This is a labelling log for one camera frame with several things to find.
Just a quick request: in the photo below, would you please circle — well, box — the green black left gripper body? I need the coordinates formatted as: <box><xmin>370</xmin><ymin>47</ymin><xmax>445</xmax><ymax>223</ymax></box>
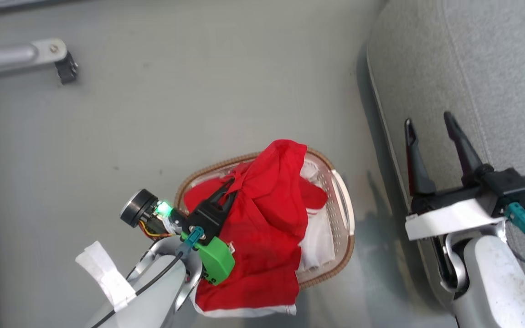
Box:
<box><xmin>181</xmin><ymin>200</ymin><xmax>237</xmax><ymax>287</ymax></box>

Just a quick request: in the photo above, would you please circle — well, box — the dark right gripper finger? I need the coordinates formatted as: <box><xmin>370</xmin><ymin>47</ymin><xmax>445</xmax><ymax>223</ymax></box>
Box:
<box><xmin>404</xmin><ymin>118</ymin><xmax>437</xmax><ymax>197</ymax></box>
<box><xmin>443</xmin><ymin>111</ymin><xmax>494</xmax><ymax>185</ymax></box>

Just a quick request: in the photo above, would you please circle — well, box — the white tape strip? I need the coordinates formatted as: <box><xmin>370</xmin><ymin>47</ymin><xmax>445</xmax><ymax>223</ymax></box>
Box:
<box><xmin>75</xmin><ymin>241</ymin><xmax>136</xmax><ymax>313</ymax></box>

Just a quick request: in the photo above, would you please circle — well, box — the grey fabric sofa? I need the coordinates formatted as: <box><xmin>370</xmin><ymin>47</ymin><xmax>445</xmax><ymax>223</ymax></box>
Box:
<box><xmin>366</xmin><ymin>0</ymin><xmax>525</xmax><ymax>315</ymax></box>

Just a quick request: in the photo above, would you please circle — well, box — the black caster wheel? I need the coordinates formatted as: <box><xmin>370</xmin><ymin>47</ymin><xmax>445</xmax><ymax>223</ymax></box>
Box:
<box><xmin>55</xmin><ymin>51</ymin><xmax>79</xmax><ymax>85</ymax></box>

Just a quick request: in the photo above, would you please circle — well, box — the grey partition foot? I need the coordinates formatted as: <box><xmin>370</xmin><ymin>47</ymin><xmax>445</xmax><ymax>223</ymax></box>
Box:
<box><xmin>0</xmin><ymin>38</ymin><xmax>68</xmax><ymax>81</ymax></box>

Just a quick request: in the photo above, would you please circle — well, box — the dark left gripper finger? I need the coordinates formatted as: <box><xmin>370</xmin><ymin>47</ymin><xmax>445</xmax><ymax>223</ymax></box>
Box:
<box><xmin>220</xmin><ymin>191</ymin><xmax>239</xmax><ymax>220</ymax></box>
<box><xmin>201</xmin><ymin>178</ymin><xmax>236</xmax><ymax>208</ymax></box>

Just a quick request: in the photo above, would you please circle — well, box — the red garment with white trim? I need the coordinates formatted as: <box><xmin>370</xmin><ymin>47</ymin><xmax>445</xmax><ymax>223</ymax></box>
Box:
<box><xmin>183</xmin><ymin>139</ymin><xmax>328</xmax><ymax>318</ymax></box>

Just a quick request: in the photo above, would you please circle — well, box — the white laundry basket brown rim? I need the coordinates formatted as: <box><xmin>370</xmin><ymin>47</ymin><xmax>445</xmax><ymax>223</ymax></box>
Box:
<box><xmin>175</xmin><ymin>147</ymin><xmax>355</xmax><ymax>291</ymax></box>

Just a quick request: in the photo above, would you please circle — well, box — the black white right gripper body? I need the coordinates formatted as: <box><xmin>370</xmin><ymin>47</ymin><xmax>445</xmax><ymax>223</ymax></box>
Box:
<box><xmin>405</xmin><ymin>182</ymin><xmax>507</xmax><ymax>241</ymax></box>

